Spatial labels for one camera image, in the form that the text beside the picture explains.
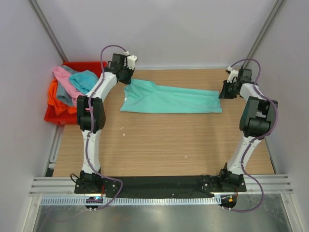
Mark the aluminium frame rail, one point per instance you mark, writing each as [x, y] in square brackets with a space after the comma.
[52, 186]

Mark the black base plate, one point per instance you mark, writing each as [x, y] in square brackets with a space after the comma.
[160, 187]

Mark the orange t shirt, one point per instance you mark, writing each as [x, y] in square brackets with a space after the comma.
[59, 107]

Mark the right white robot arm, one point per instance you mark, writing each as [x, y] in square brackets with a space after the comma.
[257, 121]

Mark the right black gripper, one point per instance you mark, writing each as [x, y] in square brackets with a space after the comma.
[224, 94]

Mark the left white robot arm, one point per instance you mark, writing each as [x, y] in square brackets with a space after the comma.
[91, 114]

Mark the left corner aluminium post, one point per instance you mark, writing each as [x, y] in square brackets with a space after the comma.
[47, 28]

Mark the slotted cable duct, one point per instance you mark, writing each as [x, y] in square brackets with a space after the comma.
[95, 200]

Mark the pink t shirt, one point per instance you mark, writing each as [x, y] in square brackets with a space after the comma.
[68, 89]

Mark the sky blue t shirt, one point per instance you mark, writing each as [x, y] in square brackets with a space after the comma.
[83, 81]

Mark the grey t shirt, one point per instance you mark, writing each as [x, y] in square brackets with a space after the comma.
[62, 94]

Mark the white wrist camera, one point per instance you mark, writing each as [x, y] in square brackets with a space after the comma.
[131, 60]
[233, 74]

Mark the teal green t shirt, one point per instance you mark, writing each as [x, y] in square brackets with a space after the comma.
[147, 97]

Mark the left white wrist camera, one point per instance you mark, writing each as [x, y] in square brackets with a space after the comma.
[131, 60]

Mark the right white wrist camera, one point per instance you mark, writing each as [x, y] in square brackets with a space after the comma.
[233, 74]

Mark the red plastic bin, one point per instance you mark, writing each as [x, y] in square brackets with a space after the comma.
[66, 118]

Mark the corner aluminium post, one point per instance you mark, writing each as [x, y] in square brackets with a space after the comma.
[275, 10]
[47, 28]

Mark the right corner aluminium post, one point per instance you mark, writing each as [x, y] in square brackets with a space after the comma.
[275, 10]

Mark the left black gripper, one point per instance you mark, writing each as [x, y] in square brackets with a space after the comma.
[128, 81]

